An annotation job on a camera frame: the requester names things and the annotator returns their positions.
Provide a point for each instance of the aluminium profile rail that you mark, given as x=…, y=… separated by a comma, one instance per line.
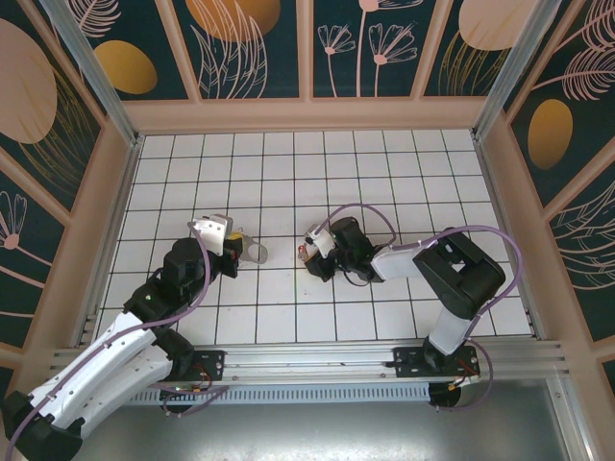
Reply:
x=307, y=360

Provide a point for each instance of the silver key with red tag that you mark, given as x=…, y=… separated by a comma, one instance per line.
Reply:
x=302, y=249

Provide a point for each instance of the grey metal sheet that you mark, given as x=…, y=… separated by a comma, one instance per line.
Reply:
x=307, y=432

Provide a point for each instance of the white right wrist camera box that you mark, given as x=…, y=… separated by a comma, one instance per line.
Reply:
x=323, y=242

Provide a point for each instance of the aluminium corner post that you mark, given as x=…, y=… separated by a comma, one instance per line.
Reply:
x=504, y=81
x=103, y=81

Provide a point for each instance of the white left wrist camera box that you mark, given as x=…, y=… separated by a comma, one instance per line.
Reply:
x=211, y=235

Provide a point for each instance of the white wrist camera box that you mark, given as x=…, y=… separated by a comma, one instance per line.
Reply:
x=211, y=235
x=323, y=242

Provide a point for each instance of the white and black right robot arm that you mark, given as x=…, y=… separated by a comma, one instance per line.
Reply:
x=461, y=278

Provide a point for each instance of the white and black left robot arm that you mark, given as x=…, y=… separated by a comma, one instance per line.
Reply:
x=130, y=370

